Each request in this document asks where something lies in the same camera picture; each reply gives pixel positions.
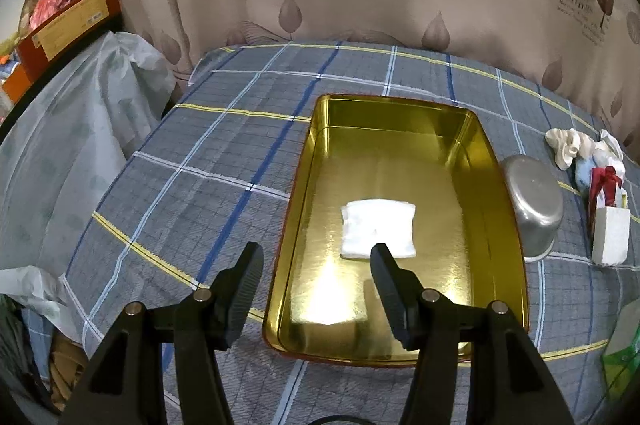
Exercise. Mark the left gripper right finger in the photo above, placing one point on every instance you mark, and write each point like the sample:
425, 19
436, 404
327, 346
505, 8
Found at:
510, 382

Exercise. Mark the white plastic bag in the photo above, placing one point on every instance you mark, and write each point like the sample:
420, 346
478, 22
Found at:
605, 152

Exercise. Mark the green printed packet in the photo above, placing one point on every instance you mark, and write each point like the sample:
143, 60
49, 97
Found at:
621, 357

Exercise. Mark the red white satin cloth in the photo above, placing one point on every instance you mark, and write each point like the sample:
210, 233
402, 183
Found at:
604, 184

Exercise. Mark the cream scrunchie cloth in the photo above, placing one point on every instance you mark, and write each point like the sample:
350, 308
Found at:
568, 145

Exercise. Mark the stainless steel bowl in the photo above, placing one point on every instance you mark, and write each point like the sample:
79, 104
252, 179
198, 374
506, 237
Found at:
537, 202

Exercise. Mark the orange red cardboard box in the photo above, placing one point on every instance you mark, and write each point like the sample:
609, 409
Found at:
54, 39

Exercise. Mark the white towel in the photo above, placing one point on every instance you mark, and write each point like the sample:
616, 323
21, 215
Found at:
369, 222

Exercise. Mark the gold red tin box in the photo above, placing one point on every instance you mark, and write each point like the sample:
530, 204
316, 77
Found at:
417, 176

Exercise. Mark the plaid grey bed sheet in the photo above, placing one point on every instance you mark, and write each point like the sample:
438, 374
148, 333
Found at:
217, 172

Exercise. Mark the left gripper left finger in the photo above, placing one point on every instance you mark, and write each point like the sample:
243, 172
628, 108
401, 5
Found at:
123, 382

